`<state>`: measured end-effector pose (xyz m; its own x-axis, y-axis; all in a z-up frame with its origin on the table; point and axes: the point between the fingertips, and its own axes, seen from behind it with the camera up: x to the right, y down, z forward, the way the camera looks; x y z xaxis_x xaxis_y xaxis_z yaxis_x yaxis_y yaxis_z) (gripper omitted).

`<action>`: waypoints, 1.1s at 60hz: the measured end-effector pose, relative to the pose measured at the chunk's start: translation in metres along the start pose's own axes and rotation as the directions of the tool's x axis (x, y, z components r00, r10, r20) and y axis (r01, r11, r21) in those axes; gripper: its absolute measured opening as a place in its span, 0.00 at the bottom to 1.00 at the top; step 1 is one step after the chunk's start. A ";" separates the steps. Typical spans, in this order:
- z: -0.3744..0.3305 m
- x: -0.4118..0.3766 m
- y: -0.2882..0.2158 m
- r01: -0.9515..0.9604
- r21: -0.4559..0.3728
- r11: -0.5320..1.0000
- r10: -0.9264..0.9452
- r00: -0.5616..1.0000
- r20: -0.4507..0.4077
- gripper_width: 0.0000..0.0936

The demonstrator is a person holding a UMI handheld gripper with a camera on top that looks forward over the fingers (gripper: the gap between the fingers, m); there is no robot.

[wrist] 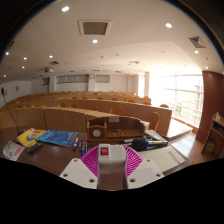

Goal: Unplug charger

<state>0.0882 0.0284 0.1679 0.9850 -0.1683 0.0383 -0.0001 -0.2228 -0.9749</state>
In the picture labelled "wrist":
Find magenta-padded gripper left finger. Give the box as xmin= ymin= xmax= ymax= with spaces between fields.
xmin=59 ymin=145 xmax=100 ymax=190

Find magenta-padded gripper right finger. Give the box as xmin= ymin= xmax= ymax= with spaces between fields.
xmin=124 ymin=145 xmax=165 ymax=190

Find white charger with red switch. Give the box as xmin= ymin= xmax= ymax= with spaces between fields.
xmin=97 ymin=143 xmax=128 ymax=175

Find white paper booklet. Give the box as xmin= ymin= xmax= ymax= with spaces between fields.
xmin=139 ymin=145 xmax=186 ymax=173

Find blue marker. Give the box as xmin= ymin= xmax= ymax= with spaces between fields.
xmin=72 ymin=137 xmax=80 ymax=152
xmin=80 ymin=141 xmax=87 ymax=157

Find black handheld microphone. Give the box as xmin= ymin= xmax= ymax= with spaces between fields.
xmin=119 ymin=138 xmax=169 ymax=152

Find white flat device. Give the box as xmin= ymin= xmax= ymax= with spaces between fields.
xmin=144 ymin=129 xmax=165 ymax=142

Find blue book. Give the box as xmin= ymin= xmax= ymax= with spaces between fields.
xmin=37 ymin=129 xmax=78 ymax=148

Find black remote control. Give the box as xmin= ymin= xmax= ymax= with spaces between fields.
xmin=26 ymin=141 xmax=44 ymax=154

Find wooden desk organizer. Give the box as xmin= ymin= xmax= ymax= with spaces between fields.
xmin=87 ymin=115 xmax=147 ymax=140

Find wooden lecture seat rows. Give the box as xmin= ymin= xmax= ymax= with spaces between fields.
xmin=0 ymin=90 xmax=173 ymax=137

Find yellow book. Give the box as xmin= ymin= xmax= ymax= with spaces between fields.
xmin=16 ymin=127 xmax=48 ymax=148

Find white bag with red print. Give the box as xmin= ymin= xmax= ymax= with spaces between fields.
xmin=2 ymin=140 xmax=26 ymax=162

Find wooden shelf unit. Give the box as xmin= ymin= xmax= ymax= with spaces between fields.
xmin=200 ymin=112 xmax=224 ymax=158

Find large bright window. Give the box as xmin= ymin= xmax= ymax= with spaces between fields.
xmin=149 ymin=74 xmax=204 ymax=128

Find black gooseneck microphone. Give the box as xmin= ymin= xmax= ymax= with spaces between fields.
xmin=0 ymin=87 xmax=24 ymax=136

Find small square ceiling vent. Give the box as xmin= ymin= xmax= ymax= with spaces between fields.
xmin=188 ymin=35 xmax=207 ymax=49

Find large square ceiling vent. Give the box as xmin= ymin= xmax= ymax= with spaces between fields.
xmin=78 ymin=19 xmax=113 ymax=37

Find recessed ceiling lights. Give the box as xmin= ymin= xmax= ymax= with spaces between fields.
xmin=3 ymin=5 xmax=210 ymax=71

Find wide dark wall window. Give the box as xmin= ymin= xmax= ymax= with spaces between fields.
xmin=55 ymin=74 xmax=89 ymax=84

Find small dark wall window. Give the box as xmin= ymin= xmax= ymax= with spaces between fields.
xmin=94 ymin=74 xmax=111 ymax=84

